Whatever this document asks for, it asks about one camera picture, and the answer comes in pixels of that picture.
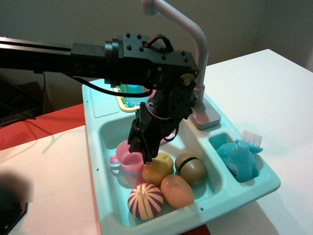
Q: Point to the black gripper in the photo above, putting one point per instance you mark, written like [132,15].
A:
[147,130]

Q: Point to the pink toy cup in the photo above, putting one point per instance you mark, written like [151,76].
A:
[129,162]

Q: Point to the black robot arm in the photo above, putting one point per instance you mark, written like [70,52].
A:
[169,77]

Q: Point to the blue toy cup lying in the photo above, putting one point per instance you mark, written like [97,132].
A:
[134,101]

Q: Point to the blue toy cup upright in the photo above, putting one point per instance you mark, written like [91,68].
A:
[134,89]

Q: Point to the yellow toy potato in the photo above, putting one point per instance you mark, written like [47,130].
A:
[158,169]

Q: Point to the yellow dish rack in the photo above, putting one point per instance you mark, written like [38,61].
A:
[121,100]

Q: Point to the brown toy kiwi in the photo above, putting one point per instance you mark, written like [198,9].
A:
[190,168]

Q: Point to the toy cracked egg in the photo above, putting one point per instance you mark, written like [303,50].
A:
[177,191]

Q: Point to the purple striped toy onion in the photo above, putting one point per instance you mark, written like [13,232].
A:
[145,201]

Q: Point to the grey toy faucet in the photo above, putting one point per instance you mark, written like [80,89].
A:
[204,115]

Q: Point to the blue toy soap bottle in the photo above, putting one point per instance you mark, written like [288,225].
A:
[239,160]

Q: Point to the blue dish brush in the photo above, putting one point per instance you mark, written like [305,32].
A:
[253,140]

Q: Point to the red cloth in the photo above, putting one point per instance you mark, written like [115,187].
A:
[43,126]

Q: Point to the white toy knife pink handle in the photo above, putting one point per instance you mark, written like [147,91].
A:
[171,135]

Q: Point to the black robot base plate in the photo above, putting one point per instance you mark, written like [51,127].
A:
[10,215]

